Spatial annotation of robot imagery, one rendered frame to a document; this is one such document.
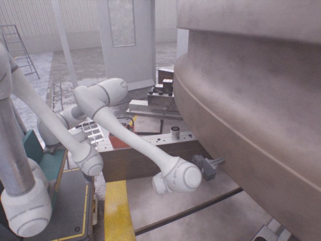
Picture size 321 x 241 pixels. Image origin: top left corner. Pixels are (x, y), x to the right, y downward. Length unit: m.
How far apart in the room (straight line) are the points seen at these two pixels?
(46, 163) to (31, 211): 0.59
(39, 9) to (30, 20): 0.97
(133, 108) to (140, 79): 2.09
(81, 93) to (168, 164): 0.52
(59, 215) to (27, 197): 0.77
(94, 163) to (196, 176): 0.45
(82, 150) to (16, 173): 0.25
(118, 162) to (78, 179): 0.47
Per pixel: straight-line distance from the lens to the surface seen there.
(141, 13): 4.35
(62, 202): 1.61
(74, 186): 1.67
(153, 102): 2.25
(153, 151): 0.62
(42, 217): 0.84
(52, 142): 1.39
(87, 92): 0.84
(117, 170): 1.46
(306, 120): 0.79
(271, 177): 0.77
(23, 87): 0.79
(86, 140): 0.92
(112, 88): 0.88
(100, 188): 1.97
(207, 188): 1.54
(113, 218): 1.75
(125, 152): 1.32
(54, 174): 1.25
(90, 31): 14.43
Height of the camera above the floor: 1.54
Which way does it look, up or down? 32 degrees down
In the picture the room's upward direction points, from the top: straight up
